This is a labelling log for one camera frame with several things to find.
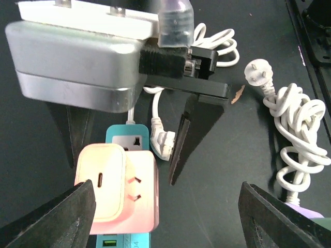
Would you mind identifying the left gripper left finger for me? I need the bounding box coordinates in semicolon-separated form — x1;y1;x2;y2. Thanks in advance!
1;180;96;247

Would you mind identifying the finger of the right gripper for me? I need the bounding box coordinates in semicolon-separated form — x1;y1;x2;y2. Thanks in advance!
46;102;94;168

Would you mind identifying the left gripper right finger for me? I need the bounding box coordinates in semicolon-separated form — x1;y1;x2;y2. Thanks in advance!
238;182;330;247

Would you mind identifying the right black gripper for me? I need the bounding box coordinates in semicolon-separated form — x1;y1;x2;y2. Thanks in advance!
139;45;230;185

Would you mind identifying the small pink charger plug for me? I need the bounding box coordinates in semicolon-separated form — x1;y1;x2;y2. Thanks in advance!
74;143;136;223

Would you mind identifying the teal power strip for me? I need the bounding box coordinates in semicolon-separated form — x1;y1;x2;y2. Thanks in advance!
96;124;151;248

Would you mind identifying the pink cube socket adapter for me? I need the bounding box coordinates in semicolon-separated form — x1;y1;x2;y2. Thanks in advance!
90;150;159;235

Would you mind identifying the purple power strip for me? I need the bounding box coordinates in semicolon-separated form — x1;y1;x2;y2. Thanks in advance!
285;203;330;220

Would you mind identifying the white cord of teal strip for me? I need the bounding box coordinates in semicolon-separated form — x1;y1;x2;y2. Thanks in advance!
126;22;241;162

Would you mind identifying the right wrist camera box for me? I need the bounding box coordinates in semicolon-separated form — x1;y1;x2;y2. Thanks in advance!
5;1;158;113

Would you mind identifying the white cord of purple strip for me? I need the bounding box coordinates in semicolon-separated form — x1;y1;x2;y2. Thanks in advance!
244;58;331;205

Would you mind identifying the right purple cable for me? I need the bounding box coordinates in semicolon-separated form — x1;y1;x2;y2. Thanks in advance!
157;0;194;50

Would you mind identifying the black front rail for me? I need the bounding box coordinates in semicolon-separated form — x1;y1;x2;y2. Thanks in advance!
285;1;330;111

